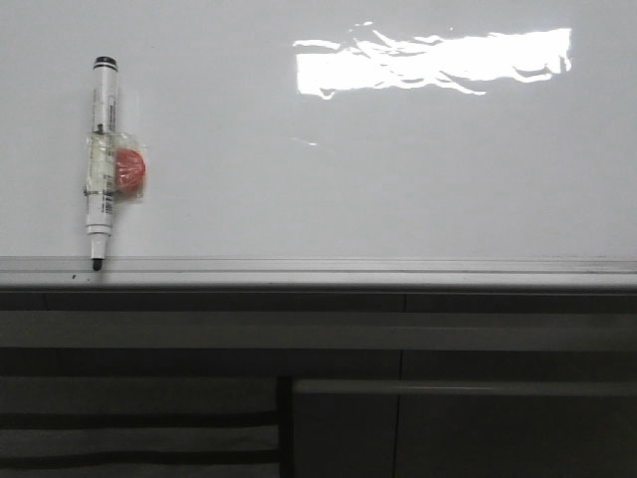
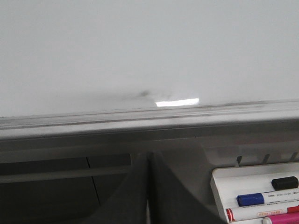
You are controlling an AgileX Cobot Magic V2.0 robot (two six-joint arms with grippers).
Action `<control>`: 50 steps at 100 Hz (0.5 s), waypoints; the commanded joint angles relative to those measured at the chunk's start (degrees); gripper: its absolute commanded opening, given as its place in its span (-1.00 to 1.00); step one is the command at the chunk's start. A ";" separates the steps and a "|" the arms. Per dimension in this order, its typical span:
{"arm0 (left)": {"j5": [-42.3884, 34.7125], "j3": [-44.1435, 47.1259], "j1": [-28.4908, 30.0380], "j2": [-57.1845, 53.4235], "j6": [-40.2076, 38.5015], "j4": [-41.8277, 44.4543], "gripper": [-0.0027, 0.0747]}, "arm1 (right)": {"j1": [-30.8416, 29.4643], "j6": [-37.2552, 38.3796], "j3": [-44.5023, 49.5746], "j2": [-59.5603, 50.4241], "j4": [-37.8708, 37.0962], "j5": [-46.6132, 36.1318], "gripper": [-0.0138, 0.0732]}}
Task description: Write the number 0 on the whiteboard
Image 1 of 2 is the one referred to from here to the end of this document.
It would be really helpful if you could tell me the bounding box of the red round magnet taped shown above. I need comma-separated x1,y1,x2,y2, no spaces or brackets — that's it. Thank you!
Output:
115,147,145,193

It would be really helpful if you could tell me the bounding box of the white whiteboard marker pen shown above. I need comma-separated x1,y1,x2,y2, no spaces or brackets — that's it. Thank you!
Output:
85,56,119,272

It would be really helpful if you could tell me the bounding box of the grey cabinet with drawers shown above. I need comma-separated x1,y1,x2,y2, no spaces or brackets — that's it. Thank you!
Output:
1,290,636,477

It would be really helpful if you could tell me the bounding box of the white whiteboard with aluminium frame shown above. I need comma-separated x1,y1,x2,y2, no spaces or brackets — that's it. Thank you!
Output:
1,1,636,290

